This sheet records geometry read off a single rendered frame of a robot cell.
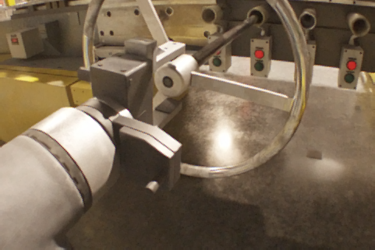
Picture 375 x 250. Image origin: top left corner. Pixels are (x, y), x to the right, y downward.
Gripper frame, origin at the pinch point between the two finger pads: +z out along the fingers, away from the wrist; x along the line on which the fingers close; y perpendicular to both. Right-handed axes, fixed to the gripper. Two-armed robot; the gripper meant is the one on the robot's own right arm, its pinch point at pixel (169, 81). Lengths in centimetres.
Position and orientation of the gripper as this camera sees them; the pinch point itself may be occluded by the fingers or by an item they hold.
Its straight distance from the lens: 39.5
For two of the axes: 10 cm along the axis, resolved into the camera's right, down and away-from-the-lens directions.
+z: 4.3, -4.5, 7.9
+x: -0.6, 8.6, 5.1
